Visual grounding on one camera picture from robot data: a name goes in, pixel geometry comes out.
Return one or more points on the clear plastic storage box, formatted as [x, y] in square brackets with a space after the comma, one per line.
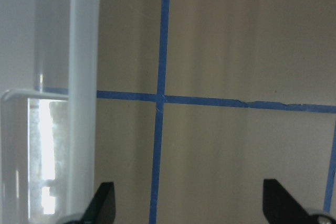
[34, 110]

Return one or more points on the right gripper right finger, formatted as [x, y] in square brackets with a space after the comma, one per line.
[279, 206]

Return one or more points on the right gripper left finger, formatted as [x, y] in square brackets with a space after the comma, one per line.
[102, 207]

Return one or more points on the clear plastic box lid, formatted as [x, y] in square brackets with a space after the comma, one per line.
[83, 49]

